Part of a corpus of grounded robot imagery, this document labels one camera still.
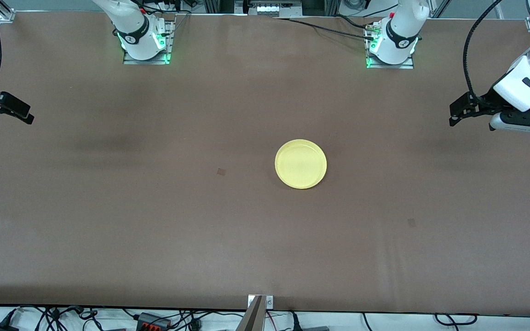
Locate yellow round plate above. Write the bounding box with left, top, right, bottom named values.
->
left=275, top=139, right=328, bottom=190

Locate grey connector box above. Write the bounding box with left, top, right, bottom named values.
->
left=249, top=0, right=303, bottom=18

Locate black orange power strip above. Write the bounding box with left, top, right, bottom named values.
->
left=136, top=312, right=172, bottom=330

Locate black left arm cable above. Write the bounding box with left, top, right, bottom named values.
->
left=463, top=0, right=505, bottom=104

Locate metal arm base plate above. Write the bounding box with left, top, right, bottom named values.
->
left=122, top=21, right=174, bottom=65
left=365, top=23, right=415, bottom=69

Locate aluminium frame profile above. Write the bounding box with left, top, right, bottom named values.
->
left=431, top=0, right=452, bottom=19
left=0, top=0, right=16, bottom=23

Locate short black table cable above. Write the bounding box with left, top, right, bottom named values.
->
left=334, top=14, right=369, bottom=29

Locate long black table cable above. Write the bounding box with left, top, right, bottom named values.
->
left=272, top=17, right=376, bottom=41

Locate black cable tangle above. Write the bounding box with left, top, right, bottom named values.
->
left=129, top=0, right=192, bottom=19
left=14, top=305, right=109, bottom=331

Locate black looped cable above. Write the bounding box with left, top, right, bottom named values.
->
left=434, top=313, right=478, bottom=326

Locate silver mounting bracket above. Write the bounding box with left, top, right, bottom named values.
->
left=248, top=295, right=274, bottom=309

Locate grey metal camera post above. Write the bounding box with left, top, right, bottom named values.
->
left=236, top=296, right=266, bottom=331

